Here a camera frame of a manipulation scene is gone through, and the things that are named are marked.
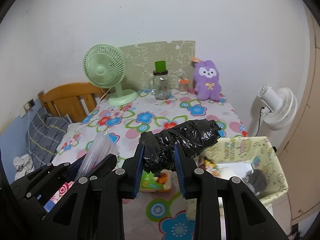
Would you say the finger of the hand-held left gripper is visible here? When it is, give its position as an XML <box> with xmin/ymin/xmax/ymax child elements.
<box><xmin>10</xmin><ymin>162</ymin><xmax>85</xmax><ymax>217</ymax></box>
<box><xmin>89</xmin><ymin>154</ymin><xmax>118</xmax><ymax>183</ymax></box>

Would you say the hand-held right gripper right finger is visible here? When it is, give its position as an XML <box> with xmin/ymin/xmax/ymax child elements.
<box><xmin>174</xmin><ymin>145</ymin><xmax>288</xmax><ymax>240</ymax></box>

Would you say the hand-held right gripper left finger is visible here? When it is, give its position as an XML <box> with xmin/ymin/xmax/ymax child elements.
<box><xmin>32</xmin><ymin>131</ymin><xmax>153</xmax><ymax>240</ymax></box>

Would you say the green snack packet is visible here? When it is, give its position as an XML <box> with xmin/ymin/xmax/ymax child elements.
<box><xmin>140</xmin><ymin>169</ymin><xmax>173</xmax><ymax>193</ymax></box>

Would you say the clear plastic packet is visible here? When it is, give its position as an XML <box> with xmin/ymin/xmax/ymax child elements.
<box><xmin>74</xmin><ymin>131</ymin><xmax>118</xmax><ymax>183</ymax></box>

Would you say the black plastic bag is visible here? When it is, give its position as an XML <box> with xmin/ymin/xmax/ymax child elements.
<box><xmin>140</xmin><ymin>119</ymin><xmax>222</xmax><ymax>174</ymax></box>

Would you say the grey fluffy scrunchie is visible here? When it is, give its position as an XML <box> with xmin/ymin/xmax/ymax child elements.
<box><xmin>242</xmin><ymin>169</ymin><xmax>267</xmax><ymax>197</ymax></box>

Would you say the yellow patterned box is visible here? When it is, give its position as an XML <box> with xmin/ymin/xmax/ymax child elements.
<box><xmin>187</xmin><ymin>136</ymin><xmax>289</xmax><ymax>222</ymax></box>

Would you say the white crumpled cloth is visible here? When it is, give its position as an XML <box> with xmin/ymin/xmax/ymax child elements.
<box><xmin>14</xmin><ymin>154</ymin><xmax>34</xmax><ymax>178</ymax></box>

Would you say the grey plaid pillow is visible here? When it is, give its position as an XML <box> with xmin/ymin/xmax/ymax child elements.
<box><xmin>26</xmin><ymin>107</ymin><xmax>72</xmax><ymax>167</ymax></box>

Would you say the floral tablecloth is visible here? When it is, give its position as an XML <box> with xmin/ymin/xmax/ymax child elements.
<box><xmin>51</xmin><ymin>89</ymin><xmax>249</xmax><ymax>240</ymax></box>

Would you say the wooden bed headboard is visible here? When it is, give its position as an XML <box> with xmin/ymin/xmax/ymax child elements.
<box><xmin>37</xmin><ymin>82</ymin><xmax>107</xmax><ymax>123</ymax></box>

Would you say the glass jar with green lid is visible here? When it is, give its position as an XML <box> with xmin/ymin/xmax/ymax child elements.
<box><xmin>149</xmin><ymin>61</ymin><xmax>172</xmax><ymax>100</ymax></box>

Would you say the small jar with orange lid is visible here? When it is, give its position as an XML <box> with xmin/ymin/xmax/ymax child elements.
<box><xmin>177</xmin><ymin>78</ymin><xmax>190</xmax><ymax>95</ymax></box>

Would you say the purple plush bunny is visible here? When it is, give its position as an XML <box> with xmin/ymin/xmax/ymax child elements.
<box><xmin>190</xmin><ymin>57</ymin><xmax>222</xmax><ymax>101</ymax></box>

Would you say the green desk fan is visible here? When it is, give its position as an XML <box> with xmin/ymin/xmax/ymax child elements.
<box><xmin>83</xmin><ymin>44</ymin><xmax>138</xmax><ymax>107</ymax></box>

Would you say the green patterned board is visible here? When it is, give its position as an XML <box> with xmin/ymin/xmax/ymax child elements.
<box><xmin>118</xmin><ymin>40</ymin><xmax>196</xmax><ymax>92</ymax></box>

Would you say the white fan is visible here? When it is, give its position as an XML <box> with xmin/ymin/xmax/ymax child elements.
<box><xmin>258</xmin><ymin>85</ymin><xmax>298</xmax><ymax>131</ymax></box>

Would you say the beige wardrobe door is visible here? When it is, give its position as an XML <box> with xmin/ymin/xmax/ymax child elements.
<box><xmin>277</xmin><ymin>5</ymin><xmax>320</xmax><ymax>223</ymax></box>

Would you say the white charging cable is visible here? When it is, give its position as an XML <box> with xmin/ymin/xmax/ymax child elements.
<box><xmin>26</xmin><ymin>110</ymin><xmax>33</xmax><ymax>155</ymax></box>

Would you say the cream fan cable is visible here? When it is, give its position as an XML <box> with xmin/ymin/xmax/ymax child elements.
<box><xmin>99</xmin><ymin>87</ymin><xmax>112</xmax><ymax>105</ymax></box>

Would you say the wall socket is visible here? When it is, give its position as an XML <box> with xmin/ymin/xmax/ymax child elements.
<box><xmin>23</xmin><ymin>99</ymin><xmax>36</xmax><ymax>114</ymax></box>

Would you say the black fan cable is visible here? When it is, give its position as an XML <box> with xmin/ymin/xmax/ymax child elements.
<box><xmin>255</xmin><ymin>106</ymin><xmax>265</xmax><ymax>137</ymax></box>

